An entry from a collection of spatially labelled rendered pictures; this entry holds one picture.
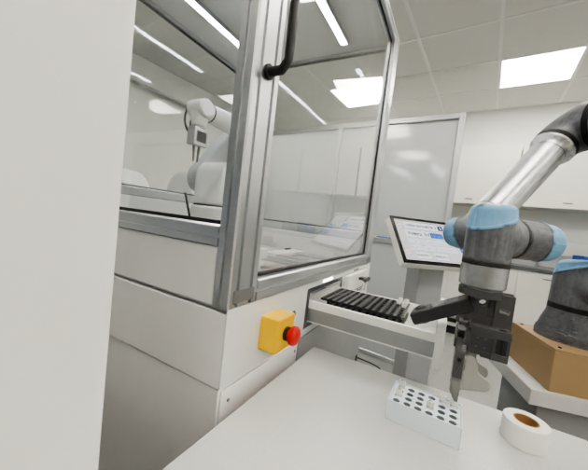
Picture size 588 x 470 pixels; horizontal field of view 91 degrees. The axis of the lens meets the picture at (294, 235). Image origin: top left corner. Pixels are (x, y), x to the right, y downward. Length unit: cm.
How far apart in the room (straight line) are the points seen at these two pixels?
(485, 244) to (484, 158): 365
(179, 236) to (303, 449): 42
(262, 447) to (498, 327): 44
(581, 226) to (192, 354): 435
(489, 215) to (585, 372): 56
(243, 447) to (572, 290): 91
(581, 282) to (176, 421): 104
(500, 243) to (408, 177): 204
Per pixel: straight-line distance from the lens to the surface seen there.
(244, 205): 51
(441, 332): 74
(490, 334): 62
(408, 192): 258
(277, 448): 56
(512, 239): 62
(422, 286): 179
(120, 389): 83
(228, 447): 55
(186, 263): 59
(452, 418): 68
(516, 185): 84
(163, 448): 77
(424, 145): 264
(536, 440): 73
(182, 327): 62
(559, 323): 110
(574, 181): 422
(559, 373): 103
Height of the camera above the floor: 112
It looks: 3 degrees down
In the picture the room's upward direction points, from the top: 7 degrees clockwise
